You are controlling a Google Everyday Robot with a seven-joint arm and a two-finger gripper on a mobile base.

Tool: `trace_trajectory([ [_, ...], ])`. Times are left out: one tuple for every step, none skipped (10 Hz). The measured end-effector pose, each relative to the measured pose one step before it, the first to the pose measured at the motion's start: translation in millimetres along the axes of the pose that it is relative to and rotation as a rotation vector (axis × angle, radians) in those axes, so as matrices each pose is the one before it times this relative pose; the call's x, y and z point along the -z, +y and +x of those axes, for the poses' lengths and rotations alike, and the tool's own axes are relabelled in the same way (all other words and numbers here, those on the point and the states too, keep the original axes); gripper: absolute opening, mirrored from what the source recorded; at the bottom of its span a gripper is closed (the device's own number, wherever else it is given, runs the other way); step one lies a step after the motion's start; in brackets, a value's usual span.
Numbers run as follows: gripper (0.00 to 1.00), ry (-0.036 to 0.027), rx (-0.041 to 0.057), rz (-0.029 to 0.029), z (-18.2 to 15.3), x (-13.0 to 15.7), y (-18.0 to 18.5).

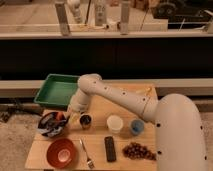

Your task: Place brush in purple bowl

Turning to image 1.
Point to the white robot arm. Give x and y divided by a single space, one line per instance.
180 141

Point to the white plastic cup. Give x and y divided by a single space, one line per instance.
114 123

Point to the silver metal fork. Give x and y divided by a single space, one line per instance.
89 160

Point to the dark metal can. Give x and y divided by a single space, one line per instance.
85 121

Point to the red bowl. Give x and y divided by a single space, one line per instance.
61 153

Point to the bunch of dark grapes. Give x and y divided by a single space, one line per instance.
137 151

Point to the black remote control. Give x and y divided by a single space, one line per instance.
110 149

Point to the purple bowl with items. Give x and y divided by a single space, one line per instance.
52 124

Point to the green plastic tray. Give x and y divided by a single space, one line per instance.
56 91

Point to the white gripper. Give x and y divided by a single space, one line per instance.
79 102

